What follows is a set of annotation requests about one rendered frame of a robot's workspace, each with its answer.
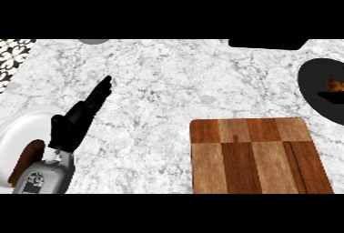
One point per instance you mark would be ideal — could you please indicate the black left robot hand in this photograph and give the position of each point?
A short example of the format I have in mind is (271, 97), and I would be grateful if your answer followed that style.
(75, 121)

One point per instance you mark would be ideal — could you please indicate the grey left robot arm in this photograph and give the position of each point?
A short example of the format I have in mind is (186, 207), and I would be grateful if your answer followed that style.
(44, 176)

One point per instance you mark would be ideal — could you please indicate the wooden cutting board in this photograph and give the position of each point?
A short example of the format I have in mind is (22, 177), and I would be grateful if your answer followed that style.
(257, 157)

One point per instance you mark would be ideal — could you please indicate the black round pan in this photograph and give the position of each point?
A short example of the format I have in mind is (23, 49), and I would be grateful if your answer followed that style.
(320, 88)

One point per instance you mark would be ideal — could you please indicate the brown croissant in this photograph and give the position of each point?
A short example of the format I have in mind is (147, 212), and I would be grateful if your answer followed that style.
(335, 85)

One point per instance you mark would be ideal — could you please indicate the white round plate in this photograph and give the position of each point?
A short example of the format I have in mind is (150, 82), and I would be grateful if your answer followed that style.
(22, 133)

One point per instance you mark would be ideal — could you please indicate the brown bread slice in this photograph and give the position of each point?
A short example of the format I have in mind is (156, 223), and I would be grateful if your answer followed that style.
(25, 160)

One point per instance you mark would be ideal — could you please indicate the grey round object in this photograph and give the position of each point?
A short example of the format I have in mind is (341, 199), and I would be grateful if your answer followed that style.
(93, 41)

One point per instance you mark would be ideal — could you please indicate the black appliance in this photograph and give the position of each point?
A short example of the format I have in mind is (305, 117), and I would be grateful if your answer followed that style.
(265, 43)

